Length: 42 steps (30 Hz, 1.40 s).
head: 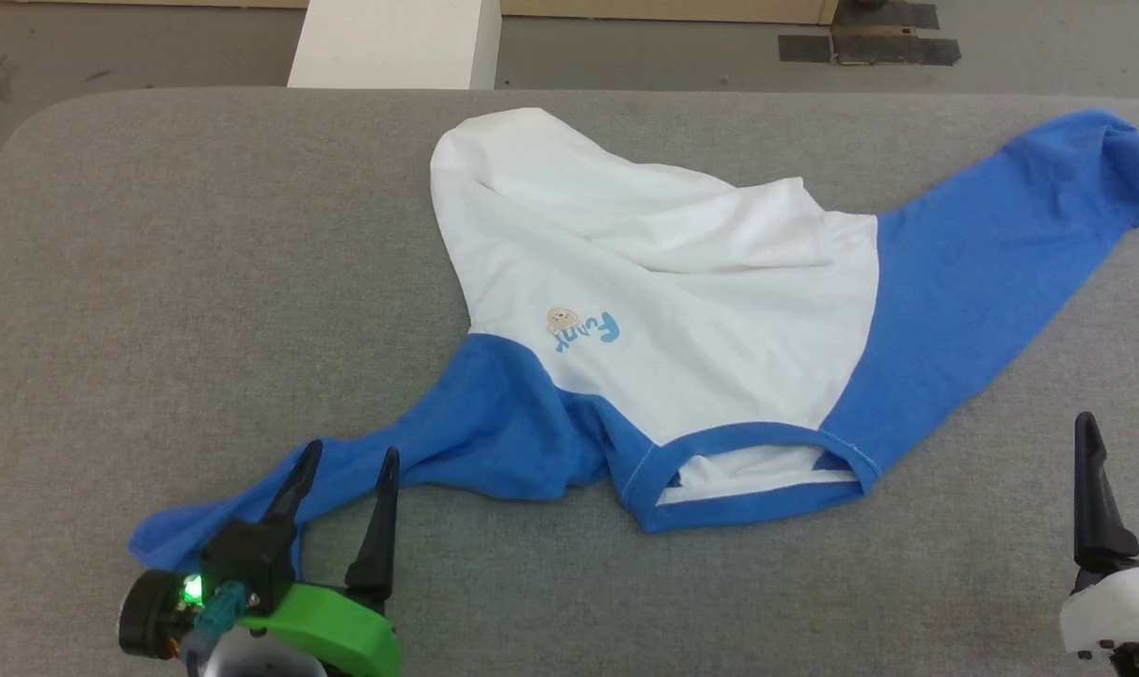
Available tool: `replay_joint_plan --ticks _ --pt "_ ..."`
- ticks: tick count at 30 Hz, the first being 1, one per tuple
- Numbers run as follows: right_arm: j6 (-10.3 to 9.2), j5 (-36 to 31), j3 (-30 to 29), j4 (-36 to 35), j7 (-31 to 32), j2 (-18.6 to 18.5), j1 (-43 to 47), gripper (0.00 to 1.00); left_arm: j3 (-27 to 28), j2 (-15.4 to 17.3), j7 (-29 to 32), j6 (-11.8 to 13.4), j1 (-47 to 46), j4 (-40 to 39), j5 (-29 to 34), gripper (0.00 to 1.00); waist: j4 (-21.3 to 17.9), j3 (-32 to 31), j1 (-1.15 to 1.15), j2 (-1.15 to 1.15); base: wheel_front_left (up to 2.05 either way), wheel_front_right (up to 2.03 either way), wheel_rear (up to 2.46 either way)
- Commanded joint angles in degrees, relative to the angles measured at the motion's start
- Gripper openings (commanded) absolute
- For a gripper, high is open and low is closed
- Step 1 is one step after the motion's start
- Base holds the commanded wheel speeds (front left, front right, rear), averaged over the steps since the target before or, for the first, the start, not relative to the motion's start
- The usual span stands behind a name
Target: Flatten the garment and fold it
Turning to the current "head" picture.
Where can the white and blue shirt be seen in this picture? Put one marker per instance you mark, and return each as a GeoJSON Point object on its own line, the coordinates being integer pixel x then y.
{"type": "Point", "coordinates": [701, 310]}

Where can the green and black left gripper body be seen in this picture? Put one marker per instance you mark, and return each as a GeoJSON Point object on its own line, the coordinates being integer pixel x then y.
{"type": "Point", "coordinates": [329, 630]}

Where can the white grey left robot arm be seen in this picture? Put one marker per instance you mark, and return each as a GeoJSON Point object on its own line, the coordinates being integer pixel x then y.
{"type": "Point", "coordinates": [249, 658]}

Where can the white rectangular box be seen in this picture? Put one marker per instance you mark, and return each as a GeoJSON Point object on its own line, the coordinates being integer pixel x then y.
{"type": "Point", "coordinates": [390, 42]}

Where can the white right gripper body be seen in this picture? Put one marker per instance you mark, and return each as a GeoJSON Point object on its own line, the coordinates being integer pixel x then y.
{"type": "Point", "coordinates": [1119, 606]}

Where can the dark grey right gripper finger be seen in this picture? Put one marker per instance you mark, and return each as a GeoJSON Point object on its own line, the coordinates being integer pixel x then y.
{"type": "Point", "coordinates": [1096, 508]}

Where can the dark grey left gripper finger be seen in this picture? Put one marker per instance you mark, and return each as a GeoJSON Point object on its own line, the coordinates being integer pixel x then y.
{"type": "Point", "coordinates": [379, 536]}
{"type": "Point", "coordinates": [296, 484]}

